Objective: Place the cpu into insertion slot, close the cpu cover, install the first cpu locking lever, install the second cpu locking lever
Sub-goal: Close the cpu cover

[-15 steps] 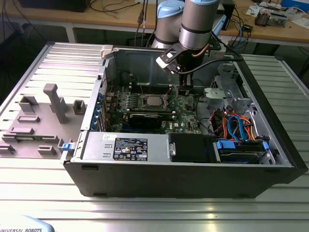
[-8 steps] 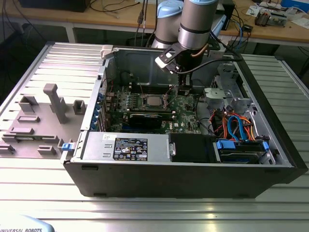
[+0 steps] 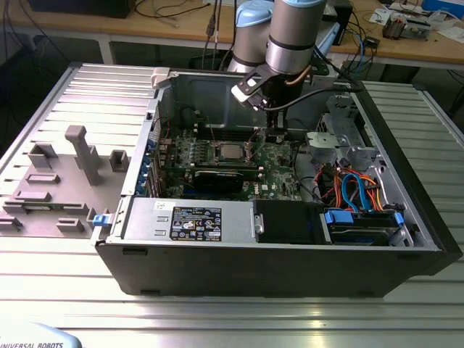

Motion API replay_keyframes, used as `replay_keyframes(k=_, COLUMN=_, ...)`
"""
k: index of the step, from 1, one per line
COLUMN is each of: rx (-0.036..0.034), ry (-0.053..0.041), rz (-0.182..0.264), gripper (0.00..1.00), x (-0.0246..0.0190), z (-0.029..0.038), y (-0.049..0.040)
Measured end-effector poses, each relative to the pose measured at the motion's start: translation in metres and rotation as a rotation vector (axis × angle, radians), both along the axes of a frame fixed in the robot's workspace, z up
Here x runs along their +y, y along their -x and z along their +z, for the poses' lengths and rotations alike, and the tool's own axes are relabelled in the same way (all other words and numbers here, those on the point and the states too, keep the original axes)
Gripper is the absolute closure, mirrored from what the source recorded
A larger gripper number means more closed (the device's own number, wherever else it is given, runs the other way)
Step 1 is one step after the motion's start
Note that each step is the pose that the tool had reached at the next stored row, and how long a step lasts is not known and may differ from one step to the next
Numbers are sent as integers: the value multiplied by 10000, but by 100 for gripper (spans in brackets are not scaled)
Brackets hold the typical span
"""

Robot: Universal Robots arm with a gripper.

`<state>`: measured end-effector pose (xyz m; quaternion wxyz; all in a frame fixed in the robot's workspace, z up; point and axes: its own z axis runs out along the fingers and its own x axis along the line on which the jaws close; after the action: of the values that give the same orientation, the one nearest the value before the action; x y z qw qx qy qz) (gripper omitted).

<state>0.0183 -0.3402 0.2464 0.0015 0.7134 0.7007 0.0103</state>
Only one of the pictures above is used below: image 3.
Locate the silver CPU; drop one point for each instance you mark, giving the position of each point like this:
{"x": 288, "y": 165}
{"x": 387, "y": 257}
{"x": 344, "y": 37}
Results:
{"x": 230, "y": 150}

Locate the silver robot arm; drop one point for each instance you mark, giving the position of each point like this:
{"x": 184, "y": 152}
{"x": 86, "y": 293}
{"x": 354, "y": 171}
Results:
{"x": 290, "y": 47}

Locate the black RAM slot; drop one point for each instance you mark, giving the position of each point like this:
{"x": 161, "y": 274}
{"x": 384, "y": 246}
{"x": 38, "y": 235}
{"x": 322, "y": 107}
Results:
{"x": 232, "y": 165}
{"x": 252, "y": 170}
{"x": 232, "y": 127}
{"x": 232, "y": 131}
{"x": 232, "y": 136}

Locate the round silver coin battery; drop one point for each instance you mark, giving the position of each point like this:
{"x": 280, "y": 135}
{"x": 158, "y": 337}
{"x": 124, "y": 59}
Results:
{"x": 279, "y": 138}

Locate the silver drive cage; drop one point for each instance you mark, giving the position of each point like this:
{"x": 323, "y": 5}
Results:
{"x": 319, "y": 143}

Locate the green motherboard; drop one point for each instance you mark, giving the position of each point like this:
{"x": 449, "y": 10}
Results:
{"x": 279, "y": 177}

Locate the tall black box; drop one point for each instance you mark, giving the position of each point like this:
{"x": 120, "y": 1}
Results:
{"x": 347, "y": 21}

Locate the black graphics card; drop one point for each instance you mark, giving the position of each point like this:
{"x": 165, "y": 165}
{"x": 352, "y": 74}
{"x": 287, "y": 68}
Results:
{"x": 217, "y": 181}

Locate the small black device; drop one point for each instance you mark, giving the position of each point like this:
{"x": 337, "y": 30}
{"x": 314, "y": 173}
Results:
{"x": 372, "y": 41}

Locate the beige case latch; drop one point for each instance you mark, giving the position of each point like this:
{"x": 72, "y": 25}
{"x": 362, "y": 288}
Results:
{"x": 159, "y": 77}

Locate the white paper sheet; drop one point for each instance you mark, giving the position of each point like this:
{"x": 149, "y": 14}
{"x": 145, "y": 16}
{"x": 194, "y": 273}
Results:
{"x": 380, "y": 15}
{"x": 451, "y": 32}

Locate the finned metal heat sink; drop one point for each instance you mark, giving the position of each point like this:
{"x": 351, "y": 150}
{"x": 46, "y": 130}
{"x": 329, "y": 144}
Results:
{"x": 393, "y": 29}

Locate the hard disk in blue carrier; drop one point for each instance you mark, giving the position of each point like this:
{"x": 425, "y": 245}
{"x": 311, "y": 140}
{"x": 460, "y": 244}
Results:
{"x": 337, "y": 218}

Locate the blue card retention clip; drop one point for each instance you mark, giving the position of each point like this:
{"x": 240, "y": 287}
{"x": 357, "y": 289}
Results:
{"x": 149, "y": 145}
{"x": 144, "y": 174}
{"x": 141, "y": 188}
{"x": 146, "y": 161}

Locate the wooden desk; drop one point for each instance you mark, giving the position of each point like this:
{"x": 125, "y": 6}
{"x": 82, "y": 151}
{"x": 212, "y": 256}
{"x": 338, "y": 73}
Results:
{"x": 145, "y": 23}

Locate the grey electronic device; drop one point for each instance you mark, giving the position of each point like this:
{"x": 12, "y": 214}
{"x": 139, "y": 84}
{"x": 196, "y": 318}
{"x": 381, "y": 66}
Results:
{"x": 417, "y": 29}

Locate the silver power supply with label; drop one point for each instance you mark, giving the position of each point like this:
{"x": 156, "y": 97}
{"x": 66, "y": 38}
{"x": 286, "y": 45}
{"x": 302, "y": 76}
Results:
{"x": 145, "y": 217}

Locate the black and grey PC case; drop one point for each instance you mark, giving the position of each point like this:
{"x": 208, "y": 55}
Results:
{"x": 235, "y": 272}

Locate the blue box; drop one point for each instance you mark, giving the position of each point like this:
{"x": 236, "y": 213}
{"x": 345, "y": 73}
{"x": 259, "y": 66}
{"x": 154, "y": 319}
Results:
{"x": 435, "y": 4}

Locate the blue case latch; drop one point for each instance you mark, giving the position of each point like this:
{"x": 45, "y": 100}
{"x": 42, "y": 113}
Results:
{"x": 101, "y": 221}

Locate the black monitor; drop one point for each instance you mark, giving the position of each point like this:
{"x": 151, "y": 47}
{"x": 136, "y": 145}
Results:
{"x": 72, "y": 7}

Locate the grey parts rack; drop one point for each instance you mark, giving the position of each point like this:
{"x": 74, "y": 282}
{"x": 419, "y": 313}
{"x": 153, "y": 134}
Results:
{"x": 65, "y": 181}

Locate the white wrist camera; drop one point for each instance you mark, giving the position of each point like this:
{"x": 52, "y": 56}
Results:
{"x": 246, "y": 88}

